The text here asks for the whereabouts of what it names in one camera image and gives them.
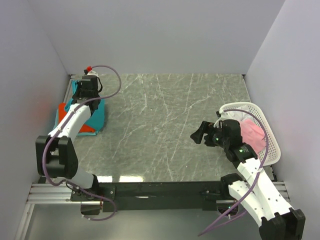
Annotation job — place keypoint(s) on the folded orange t shirt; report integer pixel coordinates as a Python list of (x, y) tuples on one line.
[(61, 113)]

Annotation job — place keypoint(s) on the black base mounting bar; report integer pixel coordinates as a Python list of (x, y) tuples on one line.
[(143, 196)]

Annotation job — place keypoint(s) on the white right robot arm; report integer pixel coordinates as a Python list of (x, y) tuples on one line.
[(250, 186)]

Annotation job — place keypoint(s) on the pink t shirt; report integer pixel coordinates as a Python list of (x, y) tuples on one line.
[(253, 135)]

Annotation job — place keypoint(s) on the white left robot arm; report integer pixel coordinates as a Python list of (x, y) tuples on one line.
[(55, 153)]

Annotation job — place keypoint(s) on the white t shirt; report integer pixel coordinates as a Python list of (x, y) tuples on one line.
[(236, 115)]

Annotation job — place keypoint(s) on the white plastic laundry basket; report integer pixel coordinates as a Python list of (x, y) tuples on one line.
[(272, 153)]

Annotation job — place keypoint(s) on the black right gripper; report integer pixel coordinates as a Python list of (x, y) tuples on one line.
[(205, 127)]

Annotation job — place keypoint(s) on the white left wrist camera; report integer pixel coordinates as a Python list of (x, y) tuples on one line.
[(90, 72)]

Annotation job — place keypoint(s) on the folded light teal t shirt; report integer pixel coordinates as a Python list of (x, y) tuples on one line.
[(84, 131)]

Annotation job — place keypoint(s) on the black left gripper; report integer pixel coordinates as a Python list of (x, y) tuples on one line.
[(78, 87)]

